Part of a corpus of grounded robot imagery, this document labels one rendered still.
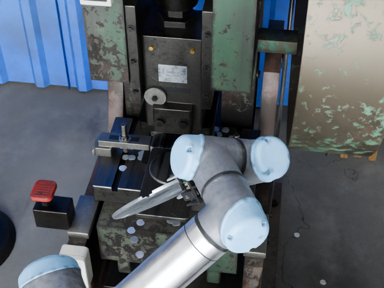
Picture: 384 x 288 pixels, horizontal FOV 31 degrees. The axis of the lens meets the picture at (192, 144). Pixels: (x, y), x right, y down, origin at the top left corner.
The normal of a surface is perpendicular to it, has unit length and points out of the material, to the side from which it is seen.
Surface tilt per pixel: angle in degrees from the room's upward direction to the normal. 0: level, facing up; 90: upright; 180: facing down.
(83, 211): 0
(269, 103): 74
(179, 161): 68
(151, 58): 90
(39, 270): 15
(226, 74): 90
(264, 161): 45
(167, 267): 51
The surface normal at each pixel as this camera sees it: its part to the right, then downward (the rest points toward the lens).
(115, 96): -0.14, 0.44
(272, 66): -0.07, -0.29
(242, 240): 0.33, 0.64
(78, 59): -0.14, 0.67
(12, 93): 0.00, -0.73
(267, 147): 0.49, -0.18
